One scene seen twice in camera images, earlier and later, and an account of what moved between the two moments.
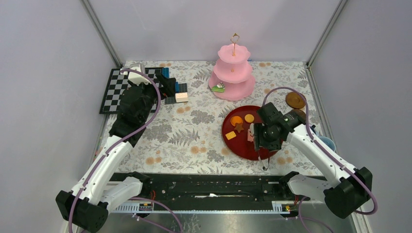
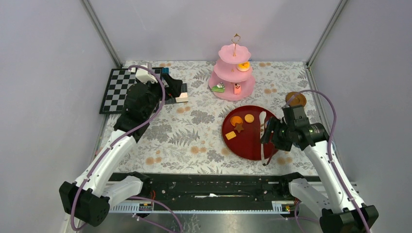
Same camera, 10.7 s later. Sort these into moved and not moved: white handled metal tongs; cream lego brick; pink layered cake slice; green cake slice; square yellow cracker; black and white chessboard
Moved: pink layered cake slice; white handled metal tongs
Not moved: green cake slice; black and white chessboard; square yellow cracker; cream lego brick
